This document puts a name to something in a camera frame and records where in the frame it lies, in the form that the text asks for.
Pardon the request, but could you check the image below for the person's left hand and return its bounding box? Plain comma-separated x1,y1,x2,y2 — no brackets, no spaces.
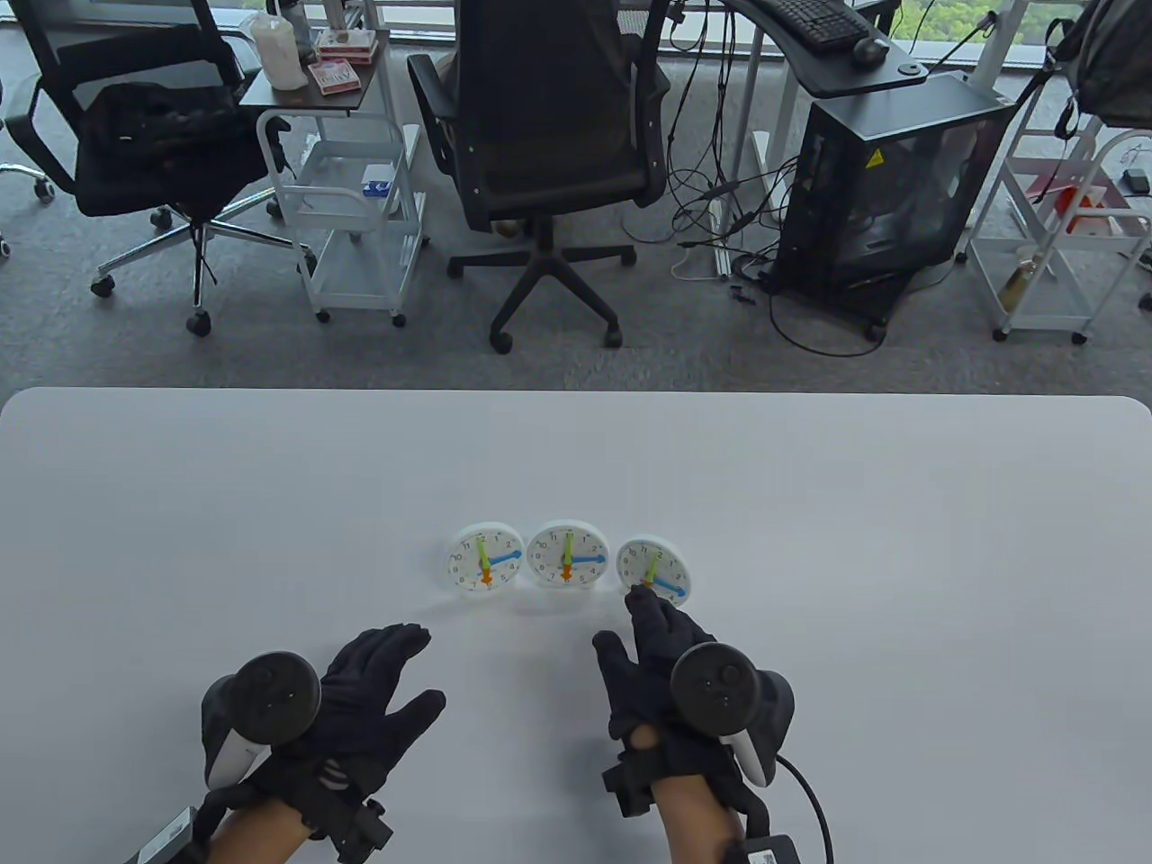
256,623,448,842

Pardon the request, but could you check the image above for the person's right hand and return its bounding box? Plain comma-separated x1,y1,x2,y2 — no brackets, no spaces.
591,583,759,815

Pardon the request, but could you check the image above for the white teaching clock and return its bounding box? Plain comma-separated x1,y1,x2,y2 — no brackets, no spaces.
526,519,611,590
616,537,694,606
445,524,525,598

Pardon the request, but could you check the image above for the person's right forearm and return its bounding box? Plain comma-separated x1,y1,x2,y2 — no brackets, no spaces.
650,774,748,864

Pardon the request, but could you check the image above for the person's left forearm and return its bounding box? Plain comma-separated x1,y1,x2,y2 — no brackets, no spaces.
207,796,311,864

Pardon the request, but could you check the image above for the black white handheld controller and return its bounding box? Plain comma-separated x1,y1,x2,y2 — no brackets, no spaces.
670,642,797,788
200,652,322,791

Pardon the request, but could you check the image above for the white cart with dark top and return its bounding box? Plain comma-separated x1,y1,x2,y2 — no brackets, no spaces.
238,30,429,327

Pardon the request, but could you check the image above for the yellowish bottle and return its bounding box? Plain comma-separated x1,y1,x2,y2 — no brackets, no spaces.
999,252,1045,311

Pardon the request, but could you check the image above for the black computer tower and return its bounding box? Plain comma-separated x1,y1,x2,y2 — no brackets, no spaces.
772,72,1018,343

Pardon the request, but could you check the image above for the black high-back office chair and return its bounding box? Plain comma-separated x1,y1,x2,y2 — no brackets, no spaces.
405,0,673,354

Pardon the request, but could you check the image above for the black bag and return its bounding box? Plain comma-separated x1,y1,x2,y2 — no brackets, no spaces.
76,83,271,194

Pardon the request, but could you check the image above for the red card box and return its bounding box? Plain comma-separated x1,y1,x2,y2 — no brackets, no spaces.
307,60,363,97

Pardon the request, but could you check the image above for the black desk with white legs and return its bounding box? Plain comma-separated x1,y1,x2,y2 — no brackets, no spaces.
711,0,930,280

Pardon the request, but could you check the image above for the orange item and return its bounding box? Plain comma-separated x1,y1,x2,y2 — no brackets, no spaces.
1051,184,1126,237

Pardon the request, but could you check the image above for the translucent white container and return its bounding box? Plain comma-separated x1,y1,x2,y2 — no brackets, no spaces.
249,13,310,92

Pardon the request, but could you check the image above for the red patterned box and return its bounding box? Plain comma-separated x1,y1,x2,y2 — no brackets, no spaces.
315,28,379,62

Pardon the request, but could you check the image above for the black keyboard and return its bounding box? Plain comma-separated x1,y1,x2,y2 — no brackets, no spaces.
760,0,872,48

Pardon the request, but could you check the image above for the black mesh office chair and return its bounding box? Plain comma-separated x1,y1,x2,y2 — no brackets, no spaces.
4,0,318,338

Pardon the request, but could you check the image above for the white desk leg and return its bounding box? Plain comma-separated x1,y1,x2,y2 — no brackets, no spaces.
965,0,1029,91

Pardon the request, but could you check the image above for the grey backpack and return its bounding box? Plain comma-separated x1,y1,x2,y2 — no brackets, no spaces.
1048,0,1152,140

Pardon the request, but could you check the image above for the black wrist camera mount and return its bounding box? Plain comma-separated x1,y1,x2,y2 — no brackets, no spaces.
121,756,394,864
601,729,802,864

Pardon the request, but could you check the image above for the black controller cable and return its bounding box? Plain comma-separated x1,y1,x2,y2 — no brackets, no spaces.
776,754,833,864

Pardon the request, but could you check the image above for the tangle of black cables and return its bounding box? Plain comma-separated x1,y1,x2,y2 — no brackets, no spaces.
621,0,910,359

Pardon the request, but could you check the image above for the white wire cart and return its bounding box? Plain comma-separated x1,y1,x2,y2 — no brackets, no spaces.
958,126,1152,345

